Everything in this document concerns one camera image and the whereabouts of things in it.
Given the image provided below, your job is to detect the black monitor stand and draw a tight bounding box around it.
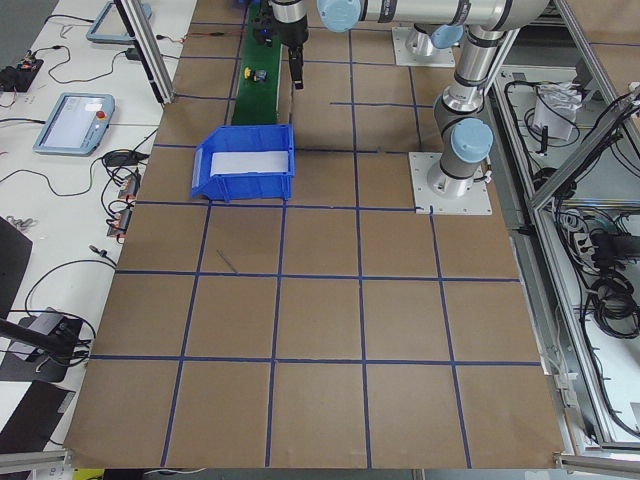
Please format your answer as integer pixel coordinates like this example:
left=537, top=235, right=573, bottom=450
left=1, top=309, right=82, bottom=383

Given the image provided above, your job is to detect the white foam bin liner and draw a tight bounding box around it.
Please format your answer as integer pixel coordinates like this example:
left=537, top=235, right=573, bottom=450
left=210, top=151, right=289, bottom=175

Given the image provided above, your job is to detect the yellow push button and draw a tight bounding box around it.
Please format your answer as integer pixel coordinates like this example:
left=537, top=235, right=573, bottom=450
left=243, top=67, right=268, bottom=83

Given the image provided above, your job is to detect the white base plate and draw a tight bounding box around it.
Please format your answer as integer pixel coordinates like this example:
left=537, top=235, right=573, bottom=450
left=392, top=26, right=455, bottom=68

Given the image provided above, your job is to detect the far teach pendant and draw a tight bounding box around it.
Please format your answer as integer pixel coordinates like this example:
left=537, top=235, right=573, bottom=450
left=85, top=1, right=133, bottom=45

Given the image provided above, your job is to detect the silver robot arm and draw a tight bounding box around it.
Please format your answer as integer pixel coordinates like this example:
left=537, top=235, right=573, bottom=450
left=405, top=23, right=464, bottom=57
left=316, top=0, right=547, bottom=199

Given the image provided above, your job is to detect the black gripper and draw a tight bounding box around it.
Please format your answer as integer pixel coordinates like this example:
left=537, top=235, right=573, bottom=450
left=278, top=19, right=307, bottom=90

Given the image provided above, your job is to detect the teach pendant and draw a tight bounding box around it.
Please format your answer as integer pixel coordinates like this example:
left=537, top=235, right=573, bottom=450
left=85, top=1, right=133, bottom=45
left=33, top=92, right=115, bottom=157

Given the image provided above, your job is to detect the near teach pendant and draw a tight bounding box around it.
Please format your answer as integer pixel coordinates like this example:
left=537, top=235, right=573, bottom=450
left=33, top=92, right=115, bottom=157

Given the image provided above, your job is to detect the left blue plastic bin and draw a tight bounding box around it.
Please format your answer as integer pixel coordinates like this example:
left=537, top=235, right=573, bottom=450
left=191, top=124, right=295, bottom=202

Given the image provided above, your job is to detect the green conveyor belt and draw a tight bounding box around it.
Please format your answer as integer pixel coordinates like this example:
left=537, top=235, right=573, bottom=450
left=231, top=1, right=281, bottom=125

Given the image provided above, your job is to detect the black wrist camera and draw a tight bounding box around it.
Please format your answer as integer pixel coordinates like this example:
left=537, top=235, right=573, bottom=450
left=252, top=12, right=273, bottom=48

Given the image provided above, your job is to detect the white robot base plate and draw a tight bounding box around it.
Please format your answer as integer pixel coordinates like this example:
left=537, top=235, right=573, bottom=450
left=408, top=152, right=492, bottom=216

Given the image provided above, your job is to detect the aluminium frame post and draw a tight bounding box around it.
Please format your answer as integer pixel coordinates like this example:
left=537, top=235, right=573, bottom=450
left=114, top=0, right=175, bottom=105

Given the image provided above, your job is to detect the white crumpled bag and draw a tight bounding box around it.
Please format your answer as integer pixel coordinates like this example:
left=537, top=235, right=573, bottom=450
left=532, top=82, right=582, bottom=141

